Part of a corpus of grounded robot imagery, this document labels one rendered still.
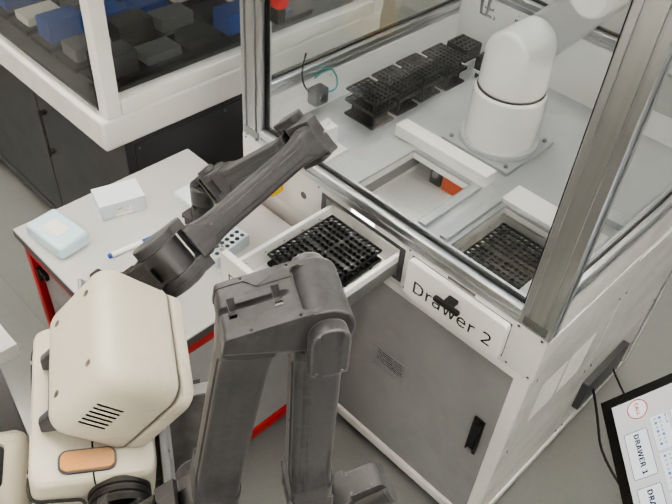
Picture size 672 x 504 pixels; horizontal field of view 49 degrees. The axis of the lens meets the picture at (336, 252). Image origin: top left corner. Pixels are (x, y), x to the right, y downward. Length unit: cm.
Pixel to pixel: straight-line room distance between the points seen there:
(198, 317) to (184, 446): 60
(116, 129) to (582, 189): 140
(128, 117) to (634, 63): 149
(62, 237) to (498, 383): 117
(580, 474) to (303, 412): 189
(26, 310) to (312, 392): 228
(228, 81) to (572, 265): 138
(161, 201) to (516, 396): 111
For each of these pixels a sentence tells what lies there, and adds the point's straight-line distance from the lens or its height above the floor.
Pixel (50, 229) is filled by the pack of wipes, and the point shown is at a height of 81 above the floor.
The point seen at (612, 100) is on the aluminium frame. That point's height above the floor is 152.
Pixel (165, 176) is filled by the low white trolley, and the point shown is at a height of 76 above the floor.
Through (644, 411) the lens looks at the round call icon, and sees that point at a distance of 151.
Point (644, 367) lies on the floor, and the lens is 303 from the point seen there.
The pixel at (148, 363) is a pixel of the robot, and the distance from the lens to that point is 101.
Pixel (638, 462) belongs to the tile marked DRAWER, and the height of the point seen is 100.
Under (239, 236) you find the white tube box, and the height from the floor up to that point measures 80.
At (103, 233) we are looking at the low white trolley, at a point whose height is 76.
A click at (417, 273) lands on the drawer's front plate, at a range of 177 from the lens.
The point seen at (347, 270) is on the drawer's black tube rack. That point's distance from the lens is 176.
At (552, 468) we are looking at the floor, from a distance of 263.
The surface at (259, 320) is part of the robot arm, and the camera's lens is 70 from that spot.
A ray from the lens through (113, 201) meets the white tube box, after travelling 211.
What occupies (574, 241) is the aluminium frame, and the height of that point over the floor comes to 122.
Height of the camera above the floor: 214
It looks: 44 degrees down
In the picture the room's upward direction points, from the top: 5 degrees clockwise
